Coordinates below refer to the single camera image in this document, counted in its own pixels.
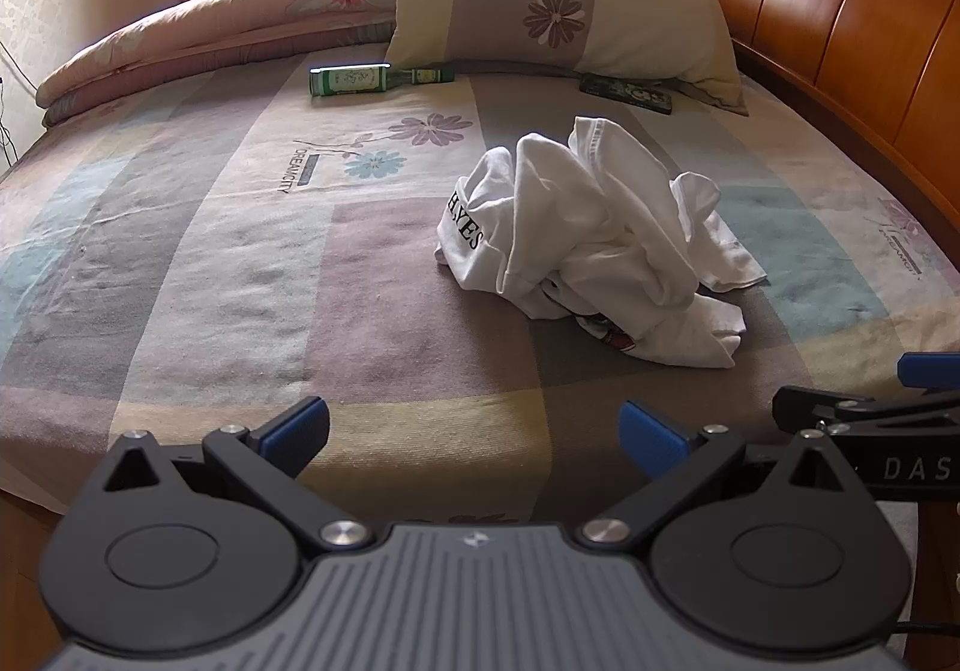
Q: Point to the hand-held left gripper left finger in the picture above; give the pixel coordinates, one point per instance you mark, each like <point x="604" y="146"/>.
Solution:
<point x="296" y="435"/>

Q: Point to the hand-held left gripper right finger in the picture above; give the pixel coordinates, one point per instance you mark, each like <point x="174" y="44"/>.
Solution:
<point x="652" y="438"/>

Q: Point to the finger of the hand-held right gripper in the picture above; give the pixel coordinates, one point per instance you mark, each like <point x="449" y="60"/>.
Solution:
<point x="810" y="409"/>
<point x="930" y="370"/>

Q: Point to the white printed t-shirt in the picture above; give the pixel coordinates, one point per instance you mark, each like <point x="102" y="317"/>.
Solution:
<point x="585" y="221"/>

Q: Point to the phone with green case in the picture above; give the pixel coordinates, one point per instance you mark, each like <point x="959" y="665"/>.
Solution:
<point x="626" y="92"/>

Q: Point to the green glass bottle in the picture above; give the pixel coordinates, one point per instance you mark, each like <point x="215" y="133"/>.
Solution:
<point x="349" y="79"/>

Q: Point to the pink floral quilt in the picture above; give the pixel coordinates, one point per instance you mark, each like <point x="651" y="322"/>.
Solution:
<point x="225" y="19"/>

